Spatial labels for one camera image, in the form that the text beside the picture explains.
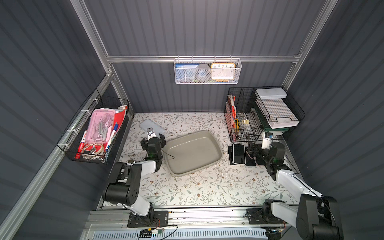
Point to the pink plastic tool case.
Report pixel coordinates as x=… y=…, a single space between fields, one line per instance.
x=94 y=131

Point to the blue white marker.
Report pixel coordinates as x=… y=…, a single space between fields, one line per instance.
x=113 y=133

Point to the yellow utility knife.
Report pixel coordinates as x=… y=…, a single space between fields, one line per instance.
x=236 y=126

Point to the white grid notebook stack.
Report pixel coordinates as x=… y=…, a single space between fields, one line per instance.
x=277 y=113

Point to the grey translucent tray lid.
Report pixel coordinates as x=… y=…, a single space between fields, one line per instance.
x=149 y=124

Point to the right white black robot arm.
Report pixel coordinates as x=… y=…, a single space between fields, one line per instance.
x=317 y=217

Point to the black phone cream case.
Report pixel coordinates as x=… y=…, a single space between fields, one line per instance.
x=239 y=154

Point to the black phone pink case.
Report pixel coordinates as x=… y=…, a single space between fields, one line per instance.
x=260 y=160
x=250 y=162

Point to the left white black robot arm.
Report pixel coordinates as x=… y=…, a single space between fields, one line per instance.
x=125 y=178

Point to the grey tape roll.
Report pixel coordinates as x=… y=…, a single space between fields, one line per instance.
x=203 y=73

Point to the red folder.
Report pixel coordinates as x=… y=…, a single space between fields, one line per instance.
x=110 y=118

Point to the red tape dispenser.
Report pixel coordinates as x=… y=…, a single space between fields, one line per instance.
x=93 y=149

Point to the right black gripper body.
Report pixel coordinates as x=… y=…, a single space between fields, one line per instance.
x=256 y=149

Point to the yellow white alarm clock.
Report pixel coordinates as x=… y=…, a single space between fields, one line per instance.
x=223 y=71

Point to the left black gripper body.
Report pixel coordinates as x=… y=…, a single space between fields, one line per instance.
x=144 y=142

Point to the black wire desk organizer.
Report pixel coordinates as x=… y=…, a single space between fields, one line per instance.
x=250 y=112

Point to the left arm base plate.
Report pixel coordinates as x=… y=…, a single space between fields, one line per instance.
x=152 y=220

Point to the black wire side basket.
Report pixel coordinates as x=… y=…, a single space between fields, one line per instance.
x=71 y=139

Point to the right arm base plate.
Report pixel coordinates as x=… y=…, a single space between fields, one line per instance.
x=257 y=216

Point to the white wire wall basket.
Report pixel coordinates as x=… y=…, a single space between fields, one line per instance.
x=209 y=61

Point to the red scissors in organizer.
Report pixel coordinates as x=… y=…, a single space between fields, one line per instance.
x=231 y=101

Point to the white flat box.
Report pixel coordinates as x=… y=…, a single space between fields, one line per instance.
x=272 y=93

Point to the small circuit board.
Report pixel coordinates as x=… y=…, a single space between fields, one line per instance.
x=148 y=233

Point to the beige plastic storage tray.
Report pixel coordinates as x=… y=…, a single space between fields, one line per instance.
x=192 y=153

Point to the blue box in basket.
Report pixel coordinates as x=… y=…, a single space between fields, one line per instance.
x=185 y=73

